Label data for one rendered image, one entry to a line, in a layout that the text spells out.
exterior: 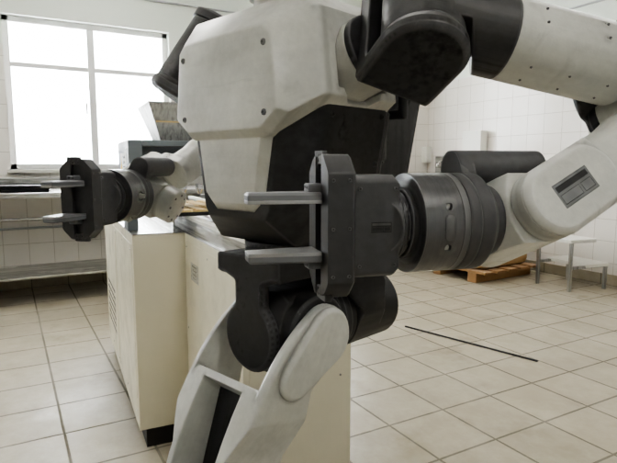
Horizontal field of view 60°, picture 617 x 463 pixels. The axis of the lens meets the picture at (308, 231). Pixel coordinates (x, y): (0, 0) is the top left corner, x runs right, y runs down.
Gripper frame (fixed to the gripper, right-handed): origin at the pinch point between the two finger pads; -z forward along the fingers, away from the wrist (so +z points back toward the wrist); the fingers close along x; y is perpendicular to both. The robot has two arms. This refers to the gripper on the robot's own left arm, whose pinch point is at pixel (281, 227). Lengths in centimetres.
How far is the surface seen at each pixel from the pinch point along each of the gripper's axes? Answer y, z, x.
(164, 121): -167, -6, 21
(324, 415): -98, 35, -68
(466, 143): -504, 333, 27
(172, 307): -162, -6, -49
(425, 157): -574, 318, 12
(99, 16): -491, -54, 137
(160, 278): -161, -10, -38
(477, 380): -184, 144, -105
